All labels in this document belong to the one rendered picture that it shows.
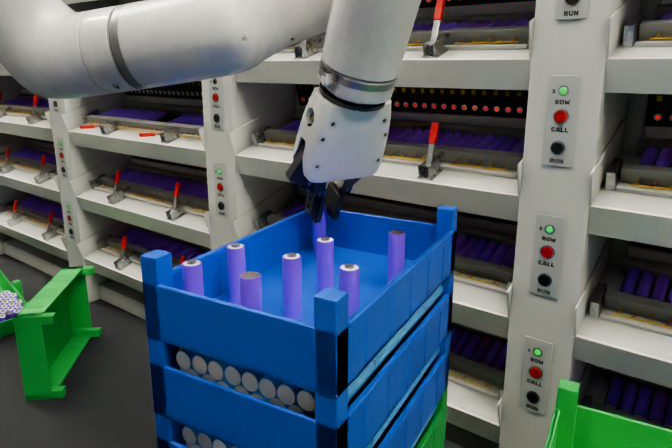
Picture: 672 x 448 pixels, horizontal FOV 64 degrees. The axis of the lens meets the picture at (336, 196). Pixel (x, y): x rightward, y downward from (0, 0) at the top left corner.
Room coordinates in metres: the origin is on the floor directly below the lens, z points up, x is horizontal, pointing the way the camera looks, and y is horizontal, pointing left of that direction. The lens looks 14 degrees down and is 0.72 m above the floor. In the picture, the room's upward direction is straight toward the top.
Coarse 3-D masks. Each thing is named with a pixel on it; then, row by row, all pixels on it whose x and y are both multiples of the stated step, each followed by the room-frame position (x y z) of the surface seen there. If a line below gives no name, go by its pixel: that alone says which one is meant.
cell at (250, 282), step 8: (248, 272) 0.44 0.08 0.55; (256, 272) 0.44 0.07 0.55; (240, 280) 0.43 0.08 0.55; (248, 280) 0.42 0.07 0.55; (256, 280) 0.42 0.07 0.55; (240, 288) 0.43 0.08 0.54; (248, 288) 0.42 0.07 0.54; (256, 288) 0.42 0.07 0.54; (240, 296) 0.43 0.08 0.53; (248, 296) 0.42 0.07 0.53; (256, 296) 0.42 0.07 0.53; (248, 304) 0.42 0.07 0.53; (256, 304) 0.42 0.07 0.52
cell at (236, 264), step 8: (232, 248) 0.51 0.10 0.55; (240, 248) 0.50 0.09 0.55; (232, 256) 0.50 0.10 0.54; (240, 256) 0.50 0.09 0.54; (232, 264) 0.50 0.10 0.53; (240, 264) 0.50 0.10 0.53; (232, 272) 0.50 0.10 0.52; (240, 272) 0.50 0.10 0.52; (232, 280) 0.50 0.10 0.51; (232, 288) 0.50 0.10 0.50; (232, 296) 0.50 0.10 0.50; (240, 304) 0.50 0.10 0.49
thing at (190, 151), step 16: (112, 96) 1.66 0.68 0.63; (128, 96) 1.66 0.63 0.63; (144, 96) 1.61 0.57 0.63; (80, 112) 1.58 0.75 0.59; (96, 112) 1.60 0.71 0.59; (96, 128) 1.52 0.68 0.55; (80, 144) 1.53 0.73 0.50; (96, 144) 1.47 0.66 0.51; (112, 144) 1.42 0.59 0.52; (128, 144) 1.37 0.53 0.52; (144, 144) 1.33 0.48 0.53; (160, 144) 1.28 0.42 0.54; (176, 144) 1.26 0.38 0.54; (192, 144) 1.24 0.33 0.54; (176, 160) 1.26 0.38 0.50; (192, 160) 1.23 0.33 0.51
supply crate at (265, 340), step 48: (240, 240) 0.57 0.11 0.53; (288, 240) 0.65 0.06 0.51; (336, 240) 0.69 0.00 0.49; (384, 240) 0.66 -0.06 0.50; (432, 240) 0.63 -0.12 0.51; (144, 288) 0.45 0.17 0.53; (336, 288) 0.55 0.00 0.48; (384, 288) 0.43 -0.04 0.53; (432, 288) 0.54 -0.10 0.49; (192, 336) 0.42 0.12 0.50; (240, 336) 0.40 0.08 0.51; (288, 336) 0.37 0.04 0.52; (336, 336) 0.35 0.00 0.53; (384, 336) 0.43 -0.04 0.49; (336, 384) 0.35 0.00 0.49
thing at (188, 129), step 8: (88, 120) 1.57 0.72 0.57; (96, 120) 1.54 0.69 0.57; (104, 120) 1.52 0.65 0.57; (120, 120) 1.46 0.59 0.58; (128, 120) 1.45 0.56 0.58; (136, 120) 1.43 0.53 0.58; (144, 120) 1.42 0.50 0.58; (120, 128) 1.44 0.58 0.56; (128, 128) 1.43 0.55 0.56; (144, 128) 1.39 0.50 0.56; (152, 128) 1.38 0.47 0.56; (160, 128) 1.36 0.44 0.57; (168, 128) 1.34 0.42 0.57; (184, 128) 1.30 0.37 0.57; (192, 128) 1.28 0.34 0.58; (200, 128) 1.27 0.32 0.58; (184, 136) 1.28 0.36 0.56; (192, 136) 1.27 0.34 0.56
